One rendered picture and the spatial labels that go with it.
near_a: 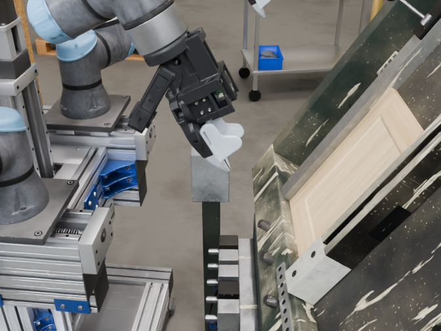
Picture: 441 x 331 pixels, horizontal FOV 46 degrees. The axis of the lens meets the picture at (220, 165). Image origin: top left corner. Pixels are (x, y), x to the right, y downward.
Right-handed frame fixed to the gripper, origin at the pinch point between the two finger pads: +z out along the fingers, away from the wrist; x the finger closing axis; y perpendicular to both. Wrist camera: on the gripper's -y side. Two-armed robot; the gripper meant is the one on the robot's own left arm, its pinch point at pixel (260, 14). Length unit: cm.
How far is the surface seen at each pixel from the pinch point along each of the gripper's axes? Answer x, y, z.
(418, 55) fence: -13.4, 31.4, 21.7
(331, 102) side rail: 8.7, 6.2, 34.9
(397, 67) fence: -13.9, 26.2, 22.4
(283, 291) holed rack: -51, -13, 46
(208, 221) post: 1, -46, 55
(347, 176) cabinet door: -28.5, 7.3, 37.2
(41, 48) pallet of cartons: 314, -259, 11
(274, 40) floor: 386, -69, 119
